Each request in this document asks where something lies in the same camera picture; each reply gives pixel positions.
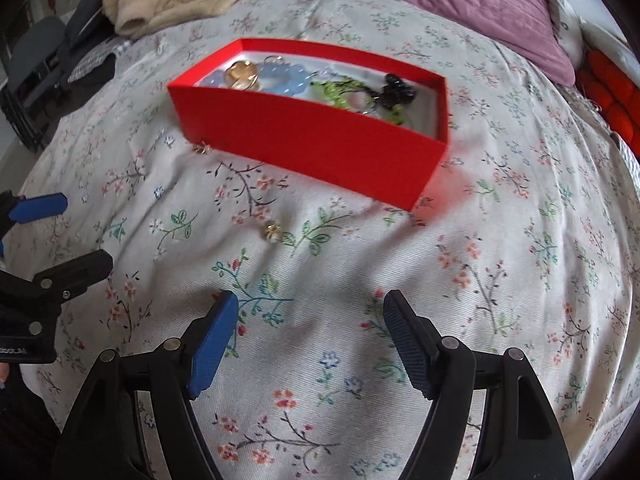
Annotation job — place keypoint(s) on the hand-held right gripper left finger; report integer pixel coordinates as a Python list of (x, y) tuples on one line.
[(212, 347)]

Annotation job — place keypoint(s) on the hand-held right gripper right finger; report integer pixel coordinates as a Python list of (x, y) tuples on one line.
[(410, 345)]

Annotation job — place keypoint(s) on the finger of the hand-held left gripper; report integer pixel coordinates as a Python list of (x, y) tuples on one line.
[(37, 208), (75, 272)]

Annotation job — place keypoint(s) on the red cardboard box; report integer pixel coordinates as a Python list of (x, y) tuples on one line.
[(310, 145)]

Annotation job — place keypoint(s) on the black beaded ornament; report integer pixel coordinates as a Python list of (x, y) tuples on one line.
[(397, 89)]

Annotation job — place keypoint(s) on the floral bedsheet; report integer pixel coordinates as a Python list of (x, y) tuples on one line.
[(450, 270)]

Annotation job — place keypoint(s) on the dark grey chair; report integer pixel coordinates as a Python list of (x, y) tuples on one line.
[(35, 70)]

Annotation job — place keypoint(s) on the checked grey cloth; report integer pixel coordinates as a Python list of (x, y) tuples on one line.
[(92, 62)]

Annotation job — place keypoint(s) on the small gold earring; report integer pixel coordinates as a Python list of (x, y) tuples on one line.
[(202, 148)]

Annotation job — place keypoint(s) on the orange knitted cushion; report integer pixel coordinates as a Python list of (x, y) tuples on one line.
[(612, 100)]

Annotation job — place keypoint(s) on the purple pillow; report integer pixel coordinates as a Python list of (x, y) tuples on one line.
[(440, 5)]

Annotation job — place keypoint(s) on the white pillow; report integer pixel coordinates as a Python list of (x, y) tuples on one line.
[(570, 25)]

